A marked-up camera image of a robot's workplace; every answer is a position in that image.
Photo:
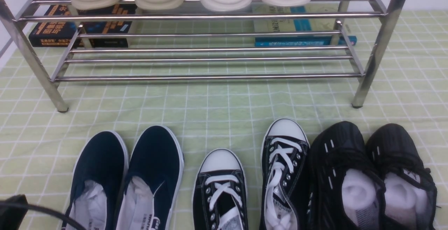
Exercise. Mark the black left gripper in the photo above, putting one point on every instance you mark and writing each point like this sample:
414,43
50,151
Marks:
12,217

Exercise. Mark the black mesh sneaker white stuffing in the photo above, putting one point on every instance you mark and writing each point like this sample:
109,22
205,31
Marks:
346,191

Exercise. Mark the black mesh sneaker M tag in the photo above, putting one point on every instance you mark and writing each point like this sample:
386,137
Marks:
410,192

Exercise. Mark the left navy slip-on shoe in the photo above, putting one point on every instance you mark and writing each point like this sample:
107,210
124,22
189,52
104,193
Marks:
97,177

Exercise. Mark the navy slip-on shoe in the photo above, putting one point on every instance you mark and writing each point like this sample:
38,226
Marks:
152,182
97,177

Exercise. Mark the right navy slip-on shoe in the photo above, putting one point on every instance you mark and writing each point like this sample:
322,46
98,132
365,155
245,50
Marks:
152,182

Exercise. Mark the steel shoe rack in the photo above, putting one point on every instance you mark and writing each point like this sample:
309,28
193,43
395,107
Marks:
81,44

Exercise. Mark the black orange book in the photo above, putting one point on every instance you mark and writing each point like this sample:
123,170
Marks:
59,34

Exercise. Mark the left black canvas lace sneaker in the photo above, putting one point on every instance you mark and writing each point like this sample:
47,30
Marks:
219,198

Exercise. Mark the black canvas lace sneaker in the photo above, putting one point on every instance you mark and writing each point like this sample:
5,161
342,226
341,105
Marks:
219,198
286,178

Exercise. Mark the right black canvas lace sneaker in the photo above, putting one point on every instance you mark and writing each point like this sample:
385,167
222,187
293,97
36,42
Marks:
286,178

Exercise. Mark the tan blue book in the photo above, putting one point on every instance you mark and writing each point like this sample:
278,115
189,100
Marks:
294,25

